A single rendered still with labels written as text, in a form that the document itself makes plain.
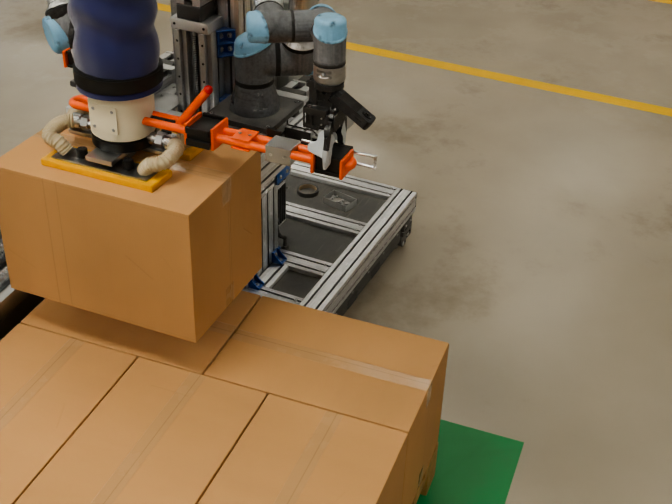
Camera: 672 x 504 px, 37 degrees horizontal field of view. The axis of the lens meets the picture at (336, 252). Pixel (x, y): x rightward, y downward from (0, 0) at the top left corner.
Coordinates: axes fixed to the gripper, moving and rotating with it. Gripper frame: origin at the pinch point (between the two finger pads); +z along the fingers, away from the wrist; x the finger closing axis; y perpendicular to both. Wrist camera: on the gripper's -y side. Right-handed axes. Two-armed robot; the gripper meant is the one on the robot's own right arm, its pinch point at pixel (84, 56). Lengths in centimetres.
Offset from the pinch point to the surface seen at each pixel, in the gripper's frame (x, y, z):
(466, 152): 212, 66, 121
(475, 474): 3, 131, 119
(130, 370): -51, 41, 65
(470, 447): 14, 126, 119
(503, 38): 368, 44, 122
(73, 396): -66, 33, 65
